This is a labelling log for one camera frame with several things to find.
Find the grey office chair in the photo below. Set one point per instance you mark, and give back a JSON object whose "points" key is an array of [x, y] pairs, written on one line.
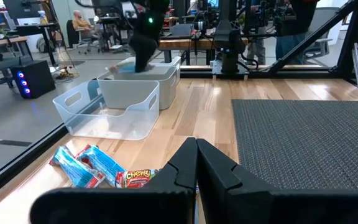
{"points": [[325, 28]]}

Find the beige plastic bin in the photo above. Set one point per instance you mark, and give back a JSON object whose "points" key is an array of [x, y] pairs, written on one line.
{"points": [[126, 96]]}

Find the black office chair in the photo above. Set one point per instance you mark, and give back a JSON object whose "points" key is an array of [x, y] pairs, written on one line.
{"points": [[71, 34]]}

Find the black computer tower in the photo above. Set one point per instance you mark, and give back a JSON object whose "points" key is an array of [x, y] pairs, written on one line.
{"points": [[39, 77]]}

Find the yellow white bottle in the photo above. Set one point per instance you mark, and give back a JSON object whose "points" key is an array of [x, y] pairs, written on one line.
{"points": [[42, 18]]}

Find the red green Chewy bar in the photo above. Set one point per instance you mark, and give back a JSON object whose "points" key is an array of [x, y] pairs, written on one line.
{"points": [[135, 179]]}

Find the wooden workbench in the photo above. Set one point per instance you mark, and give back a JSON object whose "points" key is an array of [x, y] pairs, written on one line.
{"points": [[179, 44]]}

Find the wooden side table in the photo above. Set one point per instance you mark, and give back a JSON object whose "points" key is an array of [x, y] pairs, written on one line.
{"points": [[2, 42]]}

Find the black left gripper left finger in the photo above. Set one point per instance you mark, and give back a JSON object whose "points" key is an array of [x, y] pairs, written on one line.
{"points": [[182, 171]]}

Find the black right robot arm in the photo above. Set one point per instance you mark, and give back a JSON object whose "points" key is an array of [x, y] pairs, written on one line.
{"points": [[228, 31]]}

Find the black computer monitor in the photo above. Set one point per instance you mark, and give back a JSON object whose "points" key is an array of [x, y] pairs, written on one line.
{"points": [[107, 7]]}

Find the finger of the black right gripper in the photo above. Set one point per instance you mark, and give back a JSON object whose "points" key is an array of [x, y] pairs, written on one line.
{"points": [[145, 60], [138, 60]]}

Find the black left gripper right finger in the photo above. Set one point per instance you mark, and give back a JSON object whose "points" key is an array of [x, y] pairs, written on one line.
{"points": [[216, 174]]}

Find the person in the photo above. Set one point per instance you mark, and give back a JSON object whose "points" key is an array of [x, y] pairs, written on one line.
{"points": [[81, 25], [256, 49], [287, 43]]}

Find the white plastic bin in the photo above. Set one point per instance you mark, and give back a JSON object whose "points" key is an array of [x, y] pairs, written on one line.
{"points": [[175, 63]]}

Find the dark grey woven placemat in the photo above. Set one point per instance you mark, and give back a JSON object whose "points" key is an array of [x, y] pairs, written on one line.
{"points": [[306, 140]]}

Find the black standing desk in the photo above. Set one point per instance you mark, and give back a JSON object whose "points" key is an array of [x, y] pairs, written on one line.
{"points": [[36, 28]]}

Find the clear plastic bin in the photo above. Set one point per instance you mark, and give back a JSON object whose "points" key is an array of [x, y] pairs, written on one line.
{"points": [[129, 121]]}

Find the blue granola bar red ends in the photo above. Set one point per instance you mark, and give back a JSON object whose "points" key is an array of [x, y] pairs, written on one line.
{"points": [[102, 161]]}

